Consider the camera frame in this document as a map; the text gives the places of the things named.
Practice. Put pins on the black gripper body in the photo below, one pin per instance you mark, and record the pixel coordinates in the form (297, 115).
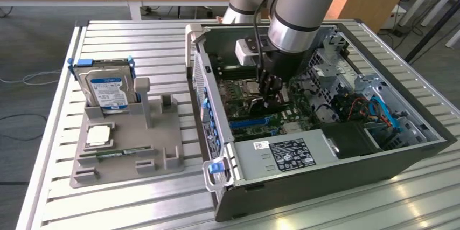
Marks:
(284, 63)

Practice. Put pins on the metal CPU socket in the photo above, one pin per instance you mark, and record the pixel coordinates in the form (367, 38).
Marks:
(244, 90)

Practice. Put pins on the metal disk bay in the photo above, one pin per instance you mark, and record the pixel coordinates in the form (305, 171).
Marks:
(413, 130)

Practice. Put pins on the grey power supply unit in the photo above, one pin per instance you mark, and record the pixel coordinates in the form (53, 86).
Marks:
(251, 165)

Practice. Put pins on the white table frame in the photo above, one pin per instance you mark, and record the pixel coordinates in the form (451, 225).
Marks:
(453, 37)

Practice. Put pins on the blue case release latch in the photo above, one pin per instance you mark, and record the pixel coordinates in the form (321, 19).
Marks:
(213, 168)

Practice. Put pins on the loose silver CPU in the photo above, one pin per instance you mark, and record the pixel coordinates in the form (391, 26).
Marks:
(97, 135)

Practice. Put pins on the silver chipset heat sink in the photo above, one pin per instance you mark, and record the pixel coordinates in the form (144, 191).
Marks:
(295, 127)

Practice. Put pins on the blue disk carrier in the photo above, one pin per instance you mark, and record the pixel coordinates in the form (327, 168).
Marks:
(80, 63)

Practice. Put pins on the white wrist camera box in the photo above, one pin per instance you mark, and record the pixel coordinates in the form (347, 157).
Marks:
(245, 55)

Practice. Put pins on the blue expansion slot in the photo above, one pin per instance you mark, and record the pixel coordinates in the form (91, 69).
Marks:
(248, 124)

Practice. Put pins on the loose green RAM stick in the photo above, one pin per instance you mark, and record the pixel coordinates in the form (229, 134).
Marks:
(115, 153)

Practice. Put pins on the green motherboard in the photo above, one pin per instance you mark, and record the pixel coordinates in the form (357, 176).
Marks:
(301, 100)

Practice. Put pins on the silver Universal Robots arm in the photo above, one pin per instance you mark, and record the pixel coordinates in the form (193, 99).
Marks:
(297, 12)

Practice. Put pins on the black grey PC case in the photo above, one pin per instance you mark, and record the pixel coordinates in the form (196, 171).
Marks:
(323, 187)

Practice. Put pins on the black air shroud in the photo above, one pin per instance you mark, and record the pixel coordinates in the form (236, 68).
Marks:
(344, 138)

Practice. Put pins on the grey printed parts rack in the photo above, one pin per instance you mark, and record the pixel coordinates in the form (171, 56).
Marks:
(125, 133)

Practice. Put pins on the CPU seated in socket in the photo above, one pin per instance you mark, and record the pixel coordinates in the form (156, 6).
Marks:
(252, 87)

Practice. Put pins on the silver hard disk blue label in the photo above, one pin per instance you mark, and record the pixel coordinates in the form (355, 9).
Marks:
(104, 90)

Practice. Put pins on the metal drive cage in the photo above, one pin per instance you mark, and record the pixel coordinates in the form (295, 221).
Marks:
(331, 79)

